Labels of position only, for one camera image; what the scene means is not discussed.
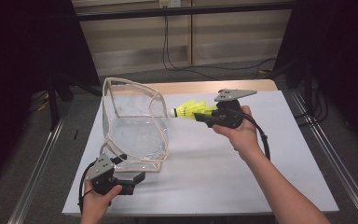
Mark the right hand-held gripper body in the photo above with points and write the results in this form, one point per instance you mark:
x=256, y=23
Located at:
x=228, y=115

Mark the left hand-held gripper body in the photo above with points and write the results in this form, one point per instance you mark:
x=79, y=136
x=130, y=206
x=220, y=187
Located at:
x=101, y=166

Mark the clear bag with beige trim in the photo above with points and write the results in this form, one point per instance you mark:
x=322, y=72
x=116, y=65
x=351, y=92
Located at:
x=136, y=137

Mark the person's right hand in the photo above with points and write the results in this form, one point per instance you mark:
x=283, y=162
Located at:
x=245, y=138

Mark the person's left hand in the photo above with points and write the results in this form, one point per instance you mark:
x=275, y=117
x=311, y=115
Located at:
x=94, y=202

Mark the wooden table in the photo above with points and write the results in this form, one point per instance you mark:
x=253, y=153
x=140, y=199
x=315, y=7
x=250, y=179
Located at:
x=199, y=87

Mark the small black floor object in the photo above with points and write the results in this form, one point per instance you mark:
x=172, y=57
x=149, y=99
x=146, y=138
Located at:
x=75, y=134

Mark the white table cover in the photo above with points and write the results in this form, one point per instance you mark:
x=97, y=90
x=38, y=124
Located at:
x=214, y=171

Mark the black metal stand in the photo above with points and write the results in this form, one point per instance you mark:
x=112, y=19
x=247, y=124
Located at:
x=53, y=102
x=307, y=87

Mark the black horizontal bar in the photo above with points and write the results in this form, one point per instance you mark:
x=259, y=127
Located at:
x=167, y=11

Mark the dark curtain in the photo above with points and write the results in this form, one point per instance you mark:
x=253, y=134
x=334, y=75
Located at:
x=18, y=62
x=338, y=46

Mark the metal floor rail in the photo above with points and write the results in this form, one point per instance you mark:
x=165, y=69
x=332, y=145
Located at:
x=338, y=161
x=34, y=177

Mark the white wall socket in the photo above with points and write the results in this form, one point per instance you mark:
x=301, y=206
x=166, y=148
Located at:
x=169, y=3

